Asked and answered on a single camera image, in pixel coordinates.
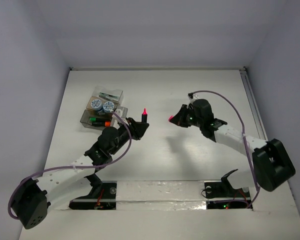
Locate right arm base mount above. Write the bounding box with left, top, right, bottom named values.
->
left=201, top=169, right=253, bottom=210

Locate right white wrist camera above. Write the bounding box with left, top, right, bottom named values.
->
left=187, top=92, right=199, bottom=103

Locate aluminium side rail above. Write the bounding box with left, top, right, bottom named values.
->
left=238, top=70, right=268, bottom=154

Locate blue white round jar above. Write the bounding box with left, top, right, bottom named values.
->
left=89, top=98, right=103, bottom=112

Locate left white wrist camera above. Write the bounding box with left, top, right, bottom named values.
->
left=111, top=106, right=128, bottom=127

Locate orange cap highlighter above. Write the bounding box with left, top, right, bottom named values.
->
left=91, top=121, right=111, bottom=127

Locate pink tip black highlighter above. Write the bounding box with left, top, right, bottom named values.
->
left=141, top=108, right=148, bottom=123

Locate smoky grey plastic tray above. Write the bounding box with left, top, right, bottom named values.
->
left=80, top=109, right=112, bottom=131

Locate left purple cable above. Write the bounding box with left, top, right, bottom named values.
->
left=7, top=111, right=133, bottom=220

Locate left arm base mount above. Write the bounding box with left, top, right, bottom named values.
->
left=68, top=174, right=117, bottom=211

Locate green cap highlighter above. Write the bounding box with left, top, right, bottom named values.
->
left=89, top=117, right=104, bottom=123

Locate clear green pen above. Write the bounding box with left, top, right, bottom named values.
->
left=99, top=92, right=120, bottom=99

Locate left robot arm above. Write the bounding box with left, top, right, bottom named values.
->
left=7, top=116, right=150, bottom=230

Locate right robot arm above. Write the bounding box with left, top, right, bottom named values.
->
left=169, top=99, right=296, bottom=192

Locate clear plastic tray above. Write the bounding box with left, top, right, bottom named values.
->
left=92, top=86, right=124, bottom=104

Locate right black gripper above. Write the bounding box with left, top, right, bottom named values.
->
left=169, top=104, right=203, bottom=128

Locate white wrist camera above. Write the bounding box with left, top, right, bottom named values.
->
left=111, top=106, right=128, bottom=127
left=187, top=92, right=199, bottom=103

